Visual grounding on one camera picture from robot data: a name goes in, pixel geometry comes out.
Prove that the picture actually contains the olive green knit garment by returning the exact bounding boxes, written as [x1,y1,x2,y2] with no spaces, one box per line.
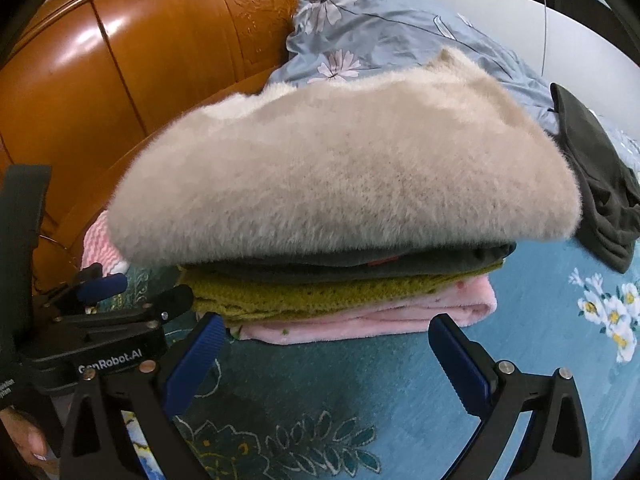
[180,260,504,323]

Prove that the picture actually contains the white black wardrobe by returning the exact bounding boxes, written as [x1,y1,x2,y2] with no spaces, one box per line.
[435,0,639,138]

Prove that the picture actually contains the pink fleece garment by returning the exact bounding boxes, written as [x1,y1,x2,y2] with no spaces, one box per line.
[81,212,497,346]

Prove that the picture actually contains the dark green folded garment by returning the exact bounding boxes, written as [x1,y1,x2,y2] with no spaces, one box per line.
[186,242,516,284]

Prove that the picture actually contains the person left hand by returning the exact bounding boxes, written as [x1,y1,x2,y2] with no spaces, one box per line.
[1,408,58,476]

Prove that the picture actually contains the dark grey trousers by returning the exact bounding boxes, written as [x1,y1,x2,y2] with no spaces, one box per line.
[550,82,639,273]

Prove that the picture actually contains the beige fuzzy cartoon sweater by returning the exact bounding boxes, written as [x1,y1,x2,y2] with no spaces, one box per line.
[107,48,582,265]

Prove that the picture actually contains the grey floral quilt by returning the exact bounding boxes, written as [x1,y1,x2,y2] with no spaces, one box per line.
[264,0,640,172]

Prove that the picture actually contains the wooden headboard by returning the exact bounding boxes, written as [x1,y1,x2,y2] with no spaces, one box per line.
[1,0,297,292]

